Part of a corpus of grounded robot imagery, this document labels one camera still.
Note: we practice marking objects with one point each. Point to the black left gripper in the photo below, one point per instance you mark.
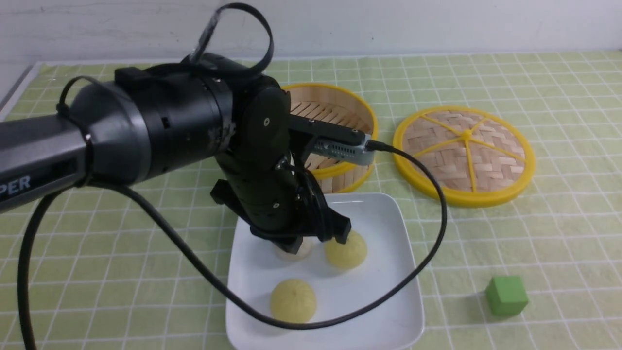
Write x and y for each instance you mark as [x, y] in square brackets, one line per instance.
[270, 199]

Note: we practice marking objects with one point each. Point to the yellow steamed bun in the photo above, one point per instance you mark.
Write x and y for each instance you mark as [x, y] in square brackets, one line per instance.
[349, 255]
[293, 301]

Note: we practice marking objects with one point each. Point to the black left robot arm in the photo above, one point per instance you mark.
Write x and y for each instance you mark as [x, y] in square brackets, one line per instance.
[148, 122]

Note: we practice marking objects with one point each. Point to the grey-white steamed bun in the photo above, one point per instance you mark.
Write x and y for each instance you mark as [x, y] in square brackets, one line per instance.
[303, 252]

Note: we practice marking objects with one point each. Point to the white square plate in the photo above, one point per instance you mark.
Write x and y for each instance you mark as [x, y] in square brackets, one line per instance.
[255, 270]

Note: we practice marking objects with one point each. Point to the bamboo steamer basket yellow rim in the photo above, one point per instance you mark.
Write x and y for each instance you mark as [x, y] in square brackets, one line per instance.
[336, 105]

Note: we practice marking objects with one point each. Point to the woven bamboo steamer lid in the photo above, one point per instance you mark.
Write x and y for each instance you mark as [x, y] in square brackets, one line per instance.
[479, 159]

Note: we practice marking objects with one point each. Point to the green cube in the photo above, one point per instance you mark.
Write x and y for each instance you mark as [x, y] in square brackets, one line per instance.
[506, 295]

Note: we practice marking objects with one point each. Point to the green checkered tablecloth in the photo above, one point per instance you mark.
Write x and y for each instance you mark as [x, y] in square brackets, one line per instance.
[103, 276]

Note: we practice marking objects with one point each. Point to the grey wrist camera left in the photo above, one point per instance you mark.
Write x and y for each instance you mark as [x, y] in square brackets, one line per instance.
[335, 141]

